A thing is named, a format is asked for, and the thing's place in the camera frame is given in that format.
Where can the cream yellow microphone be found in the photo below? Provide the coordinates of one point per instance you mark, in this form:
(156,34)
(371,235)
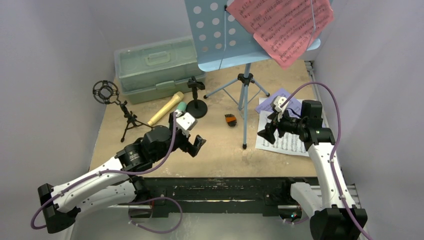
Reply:
(174,101)

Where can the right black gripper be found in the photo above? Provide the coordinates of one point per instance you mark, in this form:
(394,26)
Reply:
(276,124)

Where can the grey-green plastic toolbox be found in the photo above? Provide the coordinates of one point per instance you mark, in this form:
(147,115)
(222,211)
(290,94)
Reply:
(157,70)

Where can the lavender sheet music page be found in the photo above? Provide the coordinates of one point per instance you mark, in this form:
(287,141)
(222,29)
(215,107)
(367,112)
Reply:
(294,103)

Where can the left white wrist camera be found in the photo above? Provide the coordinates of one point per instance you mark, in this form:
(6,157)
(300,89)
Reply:
(185,122)

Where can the black tripod microphone stand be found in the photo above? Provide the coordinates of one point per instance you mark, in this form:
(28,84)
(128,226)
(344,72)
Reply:
(107,93)

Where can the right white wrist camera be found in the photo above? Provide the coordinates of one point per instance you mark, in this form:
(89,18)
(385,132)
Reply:
(278,104)

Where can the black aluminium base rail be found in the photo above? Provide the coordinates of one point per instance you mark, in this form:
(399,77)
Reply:
(269,196)

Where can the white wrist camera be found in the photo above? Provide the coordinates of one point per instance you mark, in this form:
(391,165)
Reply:
(278,104)
(185,122)

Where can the black round-base microphone stand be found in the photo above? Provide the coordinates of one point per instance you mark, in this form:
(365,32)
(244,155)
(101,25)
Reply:
(196,107)

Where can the white sheet music page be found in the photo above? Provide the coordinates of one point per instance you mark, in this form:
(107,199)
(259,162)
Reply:
(289,144)
(265,100)

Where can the light blue music stand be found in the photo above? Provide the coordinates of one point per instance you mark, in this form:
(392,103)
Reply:
(221,42)

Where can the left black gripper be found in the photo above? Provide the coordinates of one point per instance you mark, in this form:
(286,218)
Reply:
(192,149)

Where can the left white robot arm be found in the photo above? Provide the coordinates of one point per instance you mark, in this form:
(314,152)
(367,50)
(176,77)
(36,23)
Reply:
(118,180)

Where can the orange black hex key set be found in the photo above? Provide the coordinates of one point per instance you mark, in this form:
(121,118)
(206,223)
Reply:
(230,119)

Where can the mint green microphone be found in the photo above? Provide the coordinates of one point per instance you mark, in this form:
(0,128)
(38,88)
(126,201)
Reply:
(180,109)

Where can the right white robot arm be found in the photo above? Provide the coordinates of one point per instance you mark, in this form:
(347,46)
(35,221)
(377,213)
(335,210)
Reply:
(333,215)

